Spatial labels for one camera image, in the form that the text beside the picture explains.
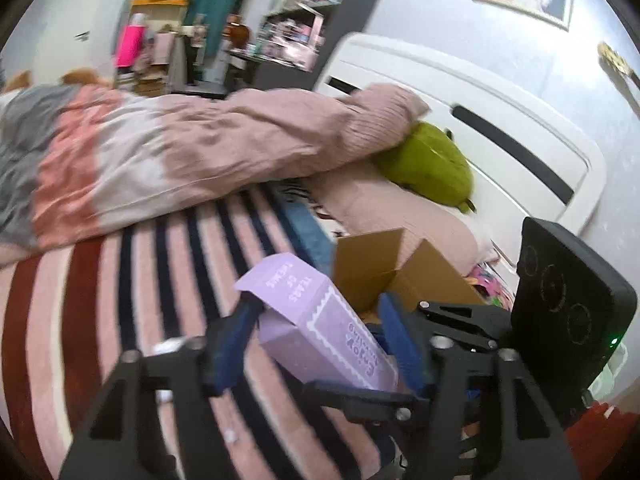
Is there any colourful printed cloth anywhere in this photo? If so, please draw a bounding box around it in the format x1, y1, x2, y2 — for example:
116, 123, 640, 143
465, 262, 515, 310

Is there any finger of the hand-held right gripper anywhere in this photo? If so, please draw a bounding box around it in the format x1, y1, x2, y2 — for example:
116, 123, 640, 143
416, 301, 517, 352
301, 379, 432, 427

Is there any pink and grey duvet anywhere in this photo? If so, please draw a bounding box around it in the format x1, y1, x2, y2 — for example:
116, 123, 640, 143
0, 83, 431, 267

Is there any gold wall ornament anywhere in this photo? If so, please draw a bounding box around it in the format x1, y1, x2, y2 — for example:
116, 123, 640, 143
597, 41, 640, 86

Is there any green plush toy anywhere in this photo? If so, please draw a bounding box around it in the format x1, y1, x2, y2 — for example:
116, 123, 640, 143
371, 121, 477, 214

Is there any red cloth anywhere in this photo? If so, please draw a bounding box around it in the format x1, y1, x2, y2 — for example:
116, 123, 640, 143
567, 402, 640, 480

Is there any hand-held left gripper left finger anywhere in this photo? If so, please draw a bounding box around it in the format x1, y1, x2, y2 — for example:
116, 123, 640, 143
57, 292, 263, 480

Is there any brown cardboard box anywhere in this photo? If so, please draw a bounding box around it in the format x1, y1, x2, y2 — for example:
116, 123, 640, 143
332, 228, 488, 325

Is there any purple carton box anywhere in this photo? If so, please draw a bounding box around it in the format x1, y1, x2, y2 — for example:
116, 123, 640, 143
234, 253, 399, 392

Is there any bright pink bag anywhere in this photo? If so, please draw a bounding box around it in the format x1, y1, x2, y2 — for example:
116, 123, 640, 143
115, 23, 146, 69

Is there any pink pillow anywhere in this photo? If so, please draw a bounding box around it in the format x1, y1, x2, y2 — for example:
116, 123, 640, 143
306, 162, 493, 277

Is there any striped bed sheet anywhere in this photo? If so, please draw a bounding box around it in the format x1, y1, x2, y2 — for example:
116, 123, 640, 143
0, 182, 401, 480

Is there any yellow wooden rack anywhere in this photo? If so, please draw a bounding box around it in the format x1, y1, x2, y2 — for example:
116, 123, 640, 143
114, 0, 191, 97

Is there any dark storage shelf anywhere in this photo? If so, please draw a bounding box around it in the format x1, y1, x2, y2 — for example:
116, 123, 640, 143
223, 0, 396, 92

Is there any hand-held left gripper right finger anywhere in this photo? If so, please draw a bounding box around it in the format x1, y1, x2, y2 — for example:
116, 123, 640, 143
378, 292, 581, 480

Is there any orange plush toy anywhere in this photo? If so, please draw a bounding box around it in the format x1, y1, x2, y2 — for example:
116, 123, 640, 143
61, 68, 113, 88

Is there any blue flat box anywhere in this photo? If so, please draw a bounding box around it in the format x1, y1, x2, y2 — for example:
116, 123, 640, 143
274, 191, 337, 278

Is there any white bed headboard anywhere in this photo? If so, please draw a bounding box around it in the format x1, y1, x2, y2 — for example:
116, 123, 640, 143
314, 31, 608, 281

